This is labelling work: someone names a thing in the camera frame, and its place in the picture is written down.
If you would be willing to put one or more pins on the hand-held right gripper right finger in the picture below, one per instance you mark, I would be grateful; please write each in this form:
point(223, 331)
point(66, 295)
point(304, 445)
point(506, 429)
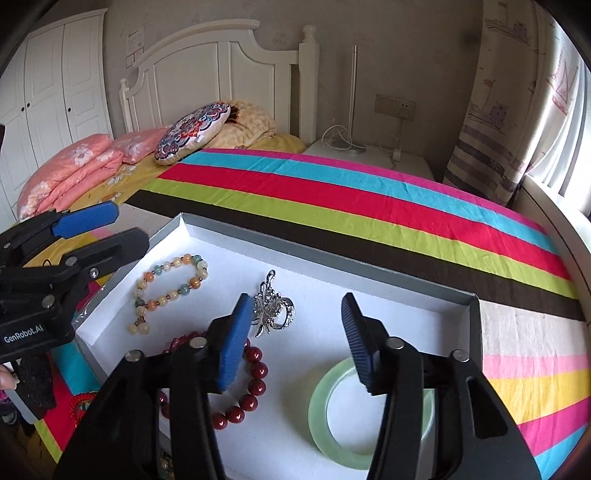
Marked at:
point(356, 344)

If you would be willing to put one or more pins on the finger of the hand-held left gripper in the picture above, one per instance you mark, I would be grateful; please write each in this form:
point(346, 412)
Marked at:
point(115, 249)
point(87, 217)

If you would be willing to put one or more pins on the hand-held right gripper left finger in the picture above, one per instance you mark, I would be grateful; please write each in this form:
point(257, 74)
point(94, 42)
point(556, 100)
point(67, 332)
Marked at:
point(233, 344)

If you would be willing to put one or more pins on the silver brooch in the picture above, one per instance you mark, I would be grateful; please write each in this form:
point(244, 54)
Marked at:
point(270, 307)

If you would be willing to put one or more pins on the white cardboard box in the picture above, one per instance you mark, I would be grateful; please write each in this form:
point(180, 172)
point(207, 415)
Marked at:
point(323, 300)

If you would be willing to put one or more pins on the green jade bangle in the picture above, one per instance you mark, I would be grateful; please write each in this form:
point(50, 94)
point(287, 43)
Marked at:
point(323, 415)

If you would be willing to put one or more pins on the person's left hand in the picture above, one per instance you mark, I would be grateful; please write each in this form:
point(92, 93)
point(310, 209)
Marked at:
point(4, 381)

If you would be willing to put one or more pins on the dark cloth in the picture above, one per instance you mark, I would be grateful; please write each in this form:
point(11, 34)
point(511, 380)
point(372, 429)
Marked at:
point(32, 383)

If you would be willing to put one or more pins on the pink floral quilt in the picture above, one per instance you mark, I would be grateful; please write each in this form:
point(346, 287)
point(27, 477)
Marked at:
point(69, 170)

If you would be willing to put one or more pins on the pink pillow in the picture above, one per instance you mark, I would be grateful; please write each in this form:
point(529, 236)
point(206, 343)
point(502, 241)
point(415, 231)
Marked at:
point(138, 143)

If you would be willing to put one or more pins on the white wardrobe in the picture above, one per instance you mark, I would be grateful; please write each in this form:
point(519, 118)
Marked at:
point(46, 92)

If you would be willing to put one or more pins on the round patterned cushion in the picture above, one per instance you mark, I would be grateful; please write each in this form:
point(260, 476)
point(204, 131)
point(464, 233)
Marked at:
point(194, 131)

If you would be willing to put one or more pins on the striped bed sheet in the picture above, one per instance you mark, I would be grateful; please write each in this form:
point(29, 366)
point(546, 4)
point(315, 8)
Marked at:
point(369, 184)

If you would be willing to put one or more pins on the beige floral blanket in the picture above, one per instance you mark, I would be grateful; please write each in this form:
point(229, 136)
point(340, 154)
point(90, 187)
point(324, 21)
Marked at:
point(249, 124)

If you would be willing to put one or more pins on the white nightstand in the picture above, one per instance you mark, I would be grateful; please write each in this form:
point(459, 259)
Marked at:
point(369, 159)

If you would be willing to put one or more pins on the white wooden headboard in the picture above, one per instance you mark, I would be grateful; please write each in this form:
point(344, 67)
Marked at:
point(207, 69)

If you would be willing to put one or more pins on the white charger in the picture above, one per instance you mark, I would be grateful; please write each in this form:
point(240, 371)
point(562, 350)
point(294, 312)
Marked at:
point(395, 154)

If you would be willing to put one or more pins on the white window sill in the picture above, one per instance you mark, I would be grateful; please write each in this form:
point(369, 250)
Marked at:
point(554, 217)

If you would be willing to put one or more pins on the white pole lamp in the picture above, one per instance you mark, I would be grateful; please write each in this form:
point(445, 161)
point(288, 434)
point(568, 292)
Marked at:
point(353, 92)

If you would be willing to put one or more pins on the printed curtain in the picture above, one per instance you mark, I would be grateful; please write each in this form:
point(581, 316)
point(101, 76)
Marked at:
point(498, 115)

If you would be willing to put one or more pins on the paper wall notice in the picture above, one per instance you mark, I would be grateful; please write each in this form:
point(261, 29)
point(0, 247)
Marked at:
point(135, 46)

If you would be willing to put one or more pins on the wall socket panel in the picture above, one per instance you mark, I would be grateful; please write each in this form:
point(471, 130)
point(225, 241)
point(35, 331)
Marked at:
point(395, 107)

